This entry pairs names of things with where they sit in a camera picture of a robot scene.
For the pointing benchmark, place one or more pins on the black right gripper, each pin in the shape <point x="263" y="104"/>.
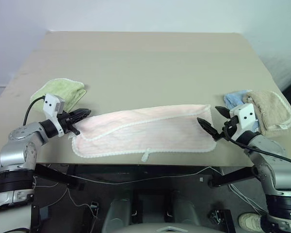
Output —
<point x="229" y="132"/>

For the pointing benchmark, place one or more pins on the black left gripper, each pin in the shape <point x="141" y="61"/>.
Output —
<point x="66" y="121"/>

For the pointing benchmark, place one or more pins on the pink towel with white trim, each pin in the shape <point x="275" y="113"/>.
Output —
<point x="148" y="131"/>

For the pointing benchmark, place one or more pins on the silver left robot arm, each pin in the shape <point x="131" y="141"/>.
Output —
<point x="17" y="145"/>

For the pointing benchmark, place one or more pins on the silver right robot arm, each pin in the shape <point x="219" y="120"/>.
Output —
<point x="279" y="170"/>

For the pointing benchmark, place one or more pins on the blue cloth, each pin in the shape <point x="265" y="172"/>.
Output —
<point x="232" y="98"/>

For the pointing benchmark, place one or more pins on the green cloth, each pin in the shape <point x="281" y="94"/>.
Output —
<point x="63" y="88"/>

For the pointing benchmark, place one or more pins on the beige cloth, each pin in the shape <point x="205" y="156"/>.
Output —
<point x="269" y="109"/>

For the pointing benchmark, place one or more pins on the dark gray rounded shape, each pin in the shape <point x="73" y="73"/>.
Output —
<point x="118" y="213"/>
<point x="186" y="211"/>

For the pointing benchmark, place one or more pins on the white sneaker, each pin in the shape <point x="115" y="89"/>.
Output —
<point x="249" y="221"/>

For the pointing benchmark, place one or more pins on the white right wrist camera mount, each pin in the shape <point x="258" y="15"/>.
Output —
<point x="245" y="114"/>

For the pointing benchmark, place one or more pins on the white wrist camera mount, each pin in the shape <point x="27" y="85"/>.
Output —
<point x="245" y="114"/>
<point x="49" y="104"/>

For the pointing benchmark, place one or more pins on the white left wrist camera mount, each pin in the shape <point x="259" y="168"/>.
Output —
<point x="49" y="104"/>

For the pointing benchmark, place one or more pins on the black table frame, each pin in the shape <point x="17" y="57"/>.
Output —
<point x="140" y="173"/>

